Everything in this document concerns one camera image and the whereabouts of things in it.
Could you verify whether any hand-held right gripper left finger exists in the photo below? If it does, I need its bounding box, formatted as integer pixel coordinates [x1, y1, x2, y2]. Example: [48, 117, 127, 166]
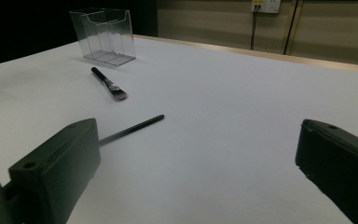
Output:
[8, 118, 102, 224]

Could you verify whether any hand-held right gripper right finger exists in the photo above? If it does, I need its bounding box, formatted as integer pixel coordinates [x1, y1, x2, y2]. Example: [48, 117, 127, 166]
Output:
[295, 119, 358, 224]

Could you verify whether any thin black eyeliner pencil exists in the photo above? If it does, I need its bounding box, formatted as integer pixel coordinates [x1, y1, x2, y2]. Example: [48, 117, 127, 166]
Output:
[99, 114, 165, 147]

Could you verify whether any black makeup brush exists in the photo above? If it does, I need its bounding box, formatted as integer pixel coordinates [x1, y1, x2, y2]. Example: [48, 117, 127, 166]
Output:
[90, 66, 128, 102]

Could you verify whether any clear acrylic organizer box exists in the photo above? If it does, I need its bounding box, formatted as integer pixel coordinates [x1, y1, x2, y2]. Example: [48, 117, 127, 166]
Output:
[69, 7, 137, 67]

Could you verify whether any white table cover board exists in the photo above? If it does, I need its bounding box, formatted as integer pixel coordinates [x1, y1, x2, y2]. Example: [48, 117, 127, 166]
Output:
[0, 36, 358, 224]

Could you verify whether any black power cable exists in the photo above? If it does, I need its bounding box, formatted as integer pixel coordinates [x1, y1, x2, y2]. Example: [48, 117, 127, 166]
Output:
[253, 5, 259, 50]
[250, 5, 256, 50]

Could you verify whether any white wall socket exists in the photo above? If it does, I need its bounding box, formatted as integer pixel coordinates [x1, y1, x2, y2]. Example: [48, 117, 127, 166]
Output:
[251, 0, 282, 14]

